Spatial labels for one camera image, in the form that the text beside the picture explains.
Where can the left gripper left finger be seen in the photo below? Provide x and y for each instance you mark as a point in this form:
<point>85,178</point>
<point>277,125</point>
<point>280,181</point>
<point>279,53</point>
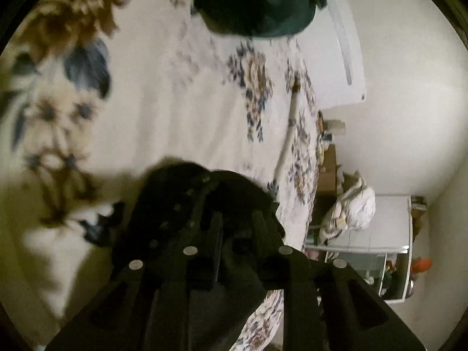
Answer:
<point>163,292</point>

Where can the white headboard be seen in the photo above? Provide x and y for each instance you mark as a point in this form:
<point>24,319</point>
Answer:
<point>332,53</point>

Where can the white wardrobe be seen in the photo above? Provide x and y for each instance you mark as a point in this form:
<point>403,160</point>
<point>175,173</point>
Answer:
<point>381,253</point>

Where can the chair with clothes pile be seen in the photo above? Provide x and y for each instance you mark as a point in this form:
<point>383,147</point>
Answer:
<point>353,210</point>

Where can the floral bed cover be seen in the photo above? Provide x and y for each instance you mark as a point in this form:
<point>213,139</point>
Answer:
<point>94,93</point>

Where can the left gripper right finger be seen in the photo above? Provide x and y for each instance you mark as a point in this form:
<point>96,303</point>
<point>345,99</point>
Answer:
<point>326,306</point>

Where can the black striped sweater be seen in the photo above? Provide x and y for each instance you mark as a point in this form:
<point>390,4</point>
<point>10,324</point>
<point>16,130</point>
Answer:
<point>237,197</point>

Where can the brown cardboard box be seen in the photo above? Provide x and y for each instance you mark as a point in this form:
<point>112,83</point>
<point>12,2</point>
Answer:
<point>327,180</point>

